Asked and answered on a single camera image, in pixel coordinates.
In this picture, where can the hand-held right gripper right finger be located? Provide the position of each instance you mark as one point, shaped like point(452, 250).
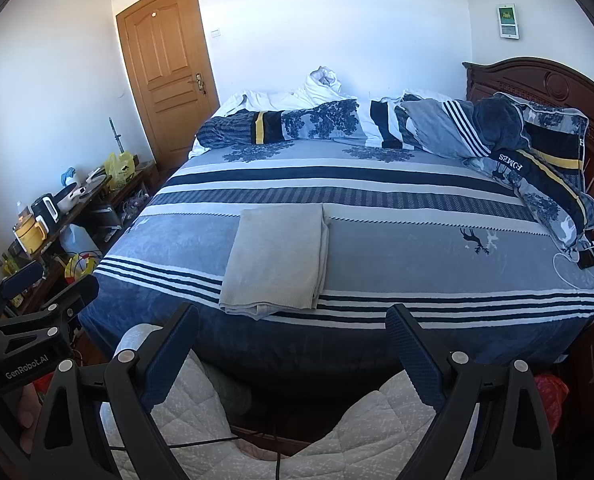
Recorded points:
point(419, 360)

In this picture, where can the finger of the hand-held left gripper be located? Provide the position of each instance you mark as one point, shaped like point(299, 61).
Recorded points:
point(77, 292)
point(23, 277)

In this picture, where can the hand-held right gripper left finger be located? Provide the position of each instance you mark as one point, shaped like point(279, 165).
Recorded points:
point(162, 360)

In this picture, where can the beige knit sweater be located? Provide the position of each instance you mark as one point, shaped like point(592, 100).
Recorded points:
point(277, 260)

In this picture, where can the person's left hand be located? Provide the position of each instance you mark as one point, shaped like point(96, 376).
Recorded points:
point(28, 410)

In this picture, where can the yellow and red bundle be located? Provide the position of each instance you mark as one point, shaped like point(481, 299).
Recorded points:
point(79, 265)

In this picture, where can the yellow jug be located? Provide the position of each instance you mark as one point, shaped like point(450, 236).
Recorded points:
point(27, 237)

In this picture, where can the clear water jug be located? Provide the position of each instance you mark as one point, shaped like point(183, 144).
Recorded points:
point(79, 240)

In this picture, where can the black and white appliance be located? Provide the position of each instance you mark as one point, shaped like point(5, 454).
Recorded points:
point(46, 212)

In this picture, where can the person's white quilted pants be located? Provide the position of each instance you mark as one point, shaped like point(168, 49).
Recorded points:
point(367, 435)

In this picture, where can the white round appliance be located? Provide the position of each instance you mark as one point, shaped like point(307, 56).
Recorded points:
point(82, 192)

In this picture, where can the bed with striped blue sheet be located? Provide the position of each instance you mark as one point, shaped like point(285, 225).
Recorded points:
point(427, 250)

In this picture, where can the dark wooden side table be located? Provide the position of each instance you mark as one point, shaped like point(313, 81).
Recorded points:
point(127, 187)

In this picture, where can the yellow plastic bag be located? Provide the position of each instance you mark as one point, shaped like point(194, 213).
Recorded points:
point(121, 172)

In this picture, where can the red plastic bag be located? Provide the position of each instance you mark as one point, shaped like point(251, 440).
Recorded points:
point(552, 400)

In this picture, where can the metal rod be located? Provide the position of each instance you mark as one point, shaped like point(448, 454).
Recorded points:
point(116, 137)

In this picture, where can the black phone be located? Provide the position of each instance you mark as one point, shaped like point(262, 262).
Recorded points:
point(588, 260)

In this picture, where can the floral blue pillow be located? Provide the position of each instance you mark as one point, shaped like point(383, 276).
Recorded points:
point(442, 125)

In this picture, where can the wooden door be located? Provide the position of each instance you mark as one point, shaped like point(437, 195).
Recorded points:
point(167, 60)

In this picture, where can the square blue patterned pillow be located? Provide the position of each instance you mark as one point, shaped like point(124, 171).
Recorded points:
point(552, 140)

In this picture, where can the long blue patterned pillow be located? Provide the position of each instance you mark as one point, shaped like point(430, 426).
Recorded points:
point(317, 120)

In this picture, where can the white duvet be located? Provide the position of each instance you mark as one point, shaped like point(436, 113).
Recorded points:
point(322, 87)

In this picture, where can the dark wooden headboard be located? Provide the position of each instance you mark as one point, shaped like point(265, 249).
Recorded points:
point(557, 85)

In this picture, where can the white wall control panel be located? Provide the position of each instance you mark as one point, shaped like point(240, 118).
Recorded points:
point(508, 21)

